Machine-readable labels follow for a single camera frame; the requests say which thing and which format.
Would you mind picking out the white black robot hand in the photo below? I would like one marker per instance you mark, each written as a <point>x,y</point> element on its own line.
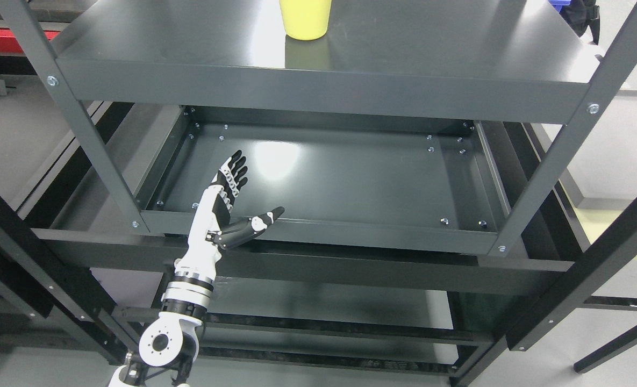
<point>212,231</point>

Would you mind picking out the yellow plastic cup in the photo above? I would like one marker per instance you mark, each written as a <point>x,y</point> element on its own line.
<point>305,20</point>

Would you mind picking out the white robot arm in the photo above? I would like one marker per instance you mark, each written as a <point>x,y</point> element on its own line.
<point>171,342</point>

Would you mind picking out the black metal shelf rack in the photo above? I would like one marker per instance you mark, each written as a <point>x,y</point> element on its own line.
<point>73,259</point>

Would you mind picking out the grey metal shelf unit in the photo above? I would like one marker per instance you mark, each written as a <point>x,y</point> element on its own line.
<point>423,125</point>

